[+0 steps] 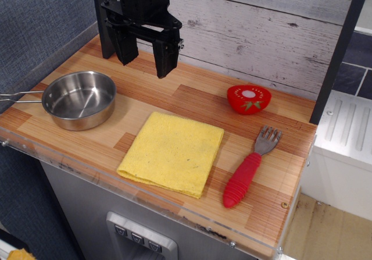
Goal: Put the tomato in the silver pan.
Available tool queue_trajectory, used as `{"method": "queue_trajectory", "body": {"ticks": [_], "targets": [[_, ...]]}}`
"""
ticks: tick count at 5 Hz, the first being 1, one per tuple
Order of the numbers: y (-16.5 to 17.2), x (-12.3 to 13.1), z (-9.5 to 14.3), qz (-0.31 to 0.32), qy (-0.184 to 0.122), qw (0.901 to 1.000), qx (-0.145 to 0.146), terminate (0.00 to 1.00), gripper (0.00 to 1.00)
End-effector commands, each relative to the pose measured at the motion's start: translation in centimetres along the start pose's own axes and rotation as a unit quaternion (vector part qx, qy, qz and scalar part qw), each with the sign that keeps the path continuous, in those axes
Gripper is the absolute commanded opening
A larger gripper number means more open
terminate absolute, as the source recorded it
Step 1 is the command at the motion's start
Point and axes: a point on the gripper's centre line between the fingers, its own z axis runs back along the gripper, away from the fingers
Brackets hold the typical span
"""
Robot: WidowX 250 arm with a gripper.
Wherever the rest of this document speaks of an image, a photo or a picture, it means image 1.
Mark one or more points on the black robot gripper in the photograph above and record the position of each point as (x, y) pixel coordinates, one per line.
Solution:
(147, 20)

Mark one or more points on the red toy tomato half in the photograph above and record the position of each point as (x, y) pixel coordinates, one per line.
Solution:
(248, 99)

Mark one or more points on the stainless steel pot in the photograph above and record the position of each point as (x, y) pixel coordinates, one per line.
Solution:
(77, 101)

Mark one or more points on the yellow folded cloth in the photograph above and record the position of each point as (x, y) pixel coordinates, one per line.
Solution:
(173, 153)

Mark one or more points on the clear acrylic table edge guard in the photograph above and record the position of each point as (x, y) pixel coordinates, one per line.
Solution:
(256, 226)

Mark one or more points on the grey toy kitchen cabinet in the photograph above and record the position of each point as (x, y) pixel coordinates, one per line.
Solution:
(85, 203)

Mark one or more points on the silver dispenser button panel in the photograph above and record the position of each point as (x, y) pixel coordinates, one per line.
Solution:
(132, 240)

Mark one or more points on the white ribbed plastic cabinet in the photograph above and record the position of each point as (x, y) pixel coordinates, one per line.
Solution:
(338, 170)

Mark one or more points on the yellow object at corner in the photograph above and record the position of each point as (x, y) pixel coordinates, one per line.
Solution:
(20, 255)

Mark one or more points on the red-handled metal fork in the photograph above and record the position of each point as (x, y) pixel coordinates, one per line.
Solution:
(239, 183)

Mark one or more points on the dark right shelf post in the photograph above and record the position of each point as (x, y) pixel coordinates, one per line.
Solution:
(345, 36)

